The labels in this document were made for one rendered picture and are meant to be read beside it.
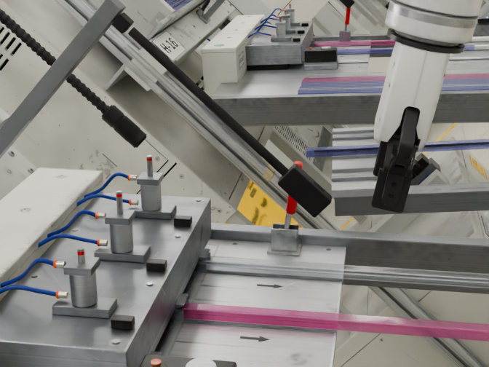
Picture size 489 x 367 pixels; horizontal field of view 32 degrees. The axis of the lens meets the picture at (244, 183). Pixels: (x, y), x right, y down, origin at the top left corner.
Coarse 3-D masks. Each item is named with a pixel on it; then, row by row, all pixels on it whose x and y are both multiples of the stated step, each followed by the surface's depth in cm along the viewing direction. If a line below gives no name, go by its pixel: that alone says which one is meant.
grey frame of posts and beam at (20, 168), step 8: (8, 152) 107; (16, 152) 108; (0, 160) 104; (8, 160) 106; (16, 160) 107; (24, 160) 108; (0, 168) 102; (8, 168) 104; (16, 168) 105; (24, 168) 107; (32, 168) 108; (0, 176) 101; (8, 176) 102; (16, 176) 104; (24, 176) 105; (0, 184) 100; (8, 184) 101; (16, 184) 102; (0, 192) 99; (8, 192) 100
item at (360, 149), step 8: (376, 144) 120; (432, 144) 118; (440, 144) 118; (448, 144) 118; (456, 144) 117; (464, 144) 117; (472, 144) 117; (480, 144) 117; (488, 144) 117; (312, 152) 120; (320, 152) 120; (328, 152) 120; (336, 152) 120; (344, 152) 119; (352, 152) 119; (360, 152) 119; (368, 152) 119; (376, 152) 119
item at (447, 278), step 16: (208, 256) 95; (256, 272) 93; (272, 272) 93; (288, 272) 92; (304, 272) 92; (320, 272) 92; (336, 272) 91; (352, 272) 91; (368, 272) 91; (384, 272) 91; (400, 272) 91; (416, 272) 90; (432, 272) 90; (448, 272) 90; (464, 272) 90
